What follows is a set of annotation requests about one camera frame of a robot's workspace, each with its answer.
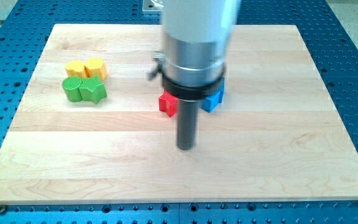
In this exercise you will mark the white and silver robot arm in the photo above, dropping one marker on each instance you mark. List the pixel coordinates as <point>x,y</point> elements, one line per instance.
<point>195,36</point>

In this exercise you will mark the red star block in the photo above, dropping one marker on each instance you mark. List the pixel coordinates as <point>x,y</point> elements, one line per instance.
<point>168,104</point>

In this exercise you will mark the green star block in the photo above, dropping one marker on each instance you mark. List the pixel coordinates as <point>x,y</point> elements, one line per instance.
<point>92,89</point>

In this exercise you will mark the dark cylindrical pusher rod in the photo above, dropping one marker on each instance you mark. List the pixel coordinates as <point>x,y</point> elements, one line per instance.
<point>186,124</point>

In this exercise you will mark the blue block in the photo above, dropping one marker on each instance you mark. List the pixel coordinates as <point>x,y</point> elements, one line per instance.
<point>210,102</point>

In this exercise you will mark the yellow hexagon block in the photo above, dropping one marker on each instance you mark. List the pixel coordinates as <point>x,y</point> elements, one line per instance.
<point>95,67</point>

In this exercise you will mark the light wooden board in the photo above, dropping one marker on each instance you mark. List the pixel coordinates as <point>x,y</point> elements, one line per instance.
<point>276,136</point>

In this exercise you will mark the yellow heart block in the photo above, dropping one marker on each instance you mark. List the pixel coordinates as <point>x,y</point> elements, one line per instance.
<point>75,68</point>

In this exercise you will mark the green cylinder block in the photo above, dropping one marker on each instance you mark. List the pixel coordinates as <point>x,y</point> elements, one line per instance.
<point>71,86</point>

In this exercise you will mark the blue perforated metal base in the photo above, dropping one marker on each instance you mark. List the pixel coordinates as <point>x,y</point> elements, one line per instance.
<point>330,32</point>

